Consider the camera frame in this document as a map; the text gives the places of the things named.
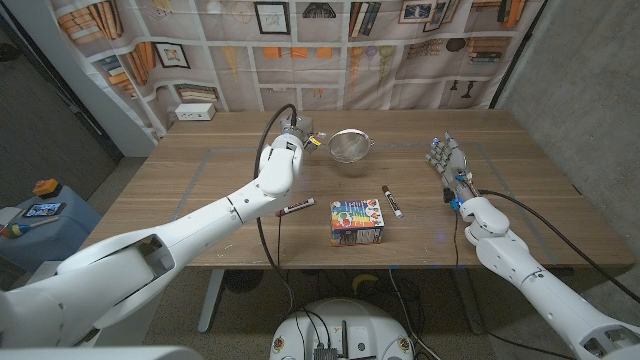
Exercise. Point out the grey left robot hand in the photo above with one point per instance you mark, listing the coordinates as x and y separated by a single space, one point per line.
305 132

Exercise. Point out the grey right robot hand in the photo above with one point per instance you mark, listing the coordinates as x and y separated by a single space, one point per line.
454 165

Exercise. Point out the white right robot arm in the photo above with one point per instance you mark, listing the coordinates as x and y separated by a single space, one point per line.
545 290

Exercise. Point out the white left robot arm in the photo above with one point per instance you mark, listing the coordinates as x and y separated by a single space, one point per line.
175 245

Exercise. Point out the colourful printed package box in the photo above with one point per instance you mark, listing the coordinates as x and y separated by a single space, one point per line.
356 220

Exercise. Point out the printed bookshelf backdrop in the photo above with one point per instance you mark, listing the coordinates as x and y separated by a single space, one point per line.
300 70

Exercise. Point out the marker with brown cap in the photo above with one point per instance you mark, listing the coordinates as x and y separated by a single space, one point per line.
392 201

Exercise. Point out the marker with maroon cap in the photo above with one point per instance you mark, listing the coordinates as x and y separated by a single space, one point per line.
300 205

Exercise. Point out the white power outlet box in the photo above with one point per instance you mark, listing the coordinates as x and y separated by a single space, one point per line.
194 112

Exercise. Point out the black backdrop stand pole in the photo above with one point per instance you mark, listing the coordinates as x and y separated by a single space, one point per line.
517 55

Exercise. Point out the grey table leg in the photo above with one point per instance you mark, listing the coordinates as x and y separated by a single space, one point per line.
470 305

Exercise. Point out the yellow banana-shaped object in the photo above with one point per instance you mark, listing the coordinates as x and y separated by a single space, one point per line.
364 281

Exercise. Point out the black round fan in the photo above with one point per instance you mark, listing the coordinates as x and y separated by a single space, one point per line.
242 281

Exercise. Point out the white robot torso base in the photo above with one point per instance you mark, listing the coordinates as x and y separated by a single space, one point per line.
360 330

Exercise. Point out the white table leg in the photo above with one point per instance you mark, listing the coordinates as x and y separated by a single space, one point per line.
210 305

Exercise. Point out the blue-grey storage box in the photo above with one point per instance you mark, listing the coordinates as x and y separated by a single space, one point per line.
75 215

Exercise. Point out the orange and black block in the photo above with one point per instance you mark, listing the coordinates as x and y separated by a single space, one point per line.
46 187

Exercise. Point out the smartphone with lit screen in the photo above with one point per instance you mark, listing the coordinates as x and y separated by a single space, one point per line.
44 209

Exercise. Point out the white robot chest edge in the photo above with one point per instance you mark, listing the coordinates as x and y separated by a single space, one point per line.
100 354

